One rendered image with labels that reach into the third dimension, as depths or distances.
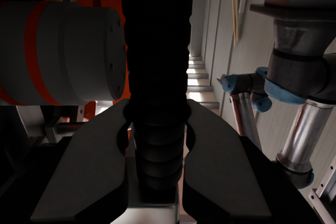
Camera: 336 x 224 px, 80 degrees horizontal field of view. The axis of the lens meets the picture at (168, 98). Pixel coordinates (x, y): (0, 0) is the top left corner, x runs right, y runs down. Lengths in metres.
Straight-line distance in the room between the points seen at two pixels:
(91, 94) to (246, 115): 0.68
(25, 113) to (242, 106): 0.72
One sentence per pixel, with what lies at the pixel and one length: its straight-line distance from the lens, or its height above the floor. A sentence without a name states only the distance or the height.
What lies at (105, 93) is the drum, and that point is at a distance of 0.27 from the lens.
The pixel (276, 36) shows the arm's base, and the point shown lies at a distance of 0.61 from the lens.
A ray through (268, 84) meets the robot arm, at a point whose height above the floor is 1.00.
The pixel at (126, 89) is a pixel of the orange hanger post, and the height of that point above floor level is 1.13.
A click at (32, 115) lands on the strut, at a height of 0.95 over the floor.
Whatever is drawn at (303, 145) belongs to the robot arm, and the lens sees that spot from 0.84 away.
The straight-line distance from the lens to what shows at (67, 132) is 0.42.
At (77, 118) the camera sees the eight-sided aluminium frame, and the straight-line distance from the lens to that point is 0.54.
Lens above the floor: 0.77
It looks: 28 degrees up
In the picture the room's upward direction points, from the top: 179 degrees counter-clockwise
